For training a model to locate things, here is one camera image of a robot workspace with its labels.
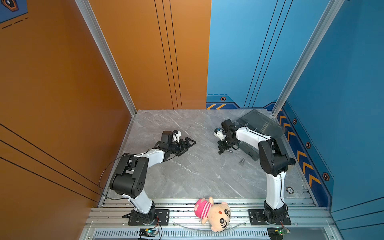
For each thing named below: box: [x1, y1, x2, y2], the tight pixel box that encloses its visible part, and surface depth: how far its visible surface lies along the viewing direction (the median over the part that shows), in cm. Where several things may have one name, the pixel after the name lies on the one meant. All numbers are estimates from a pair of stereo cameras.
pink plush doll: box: [194, 196, 231, 232], surface depth 70 cm
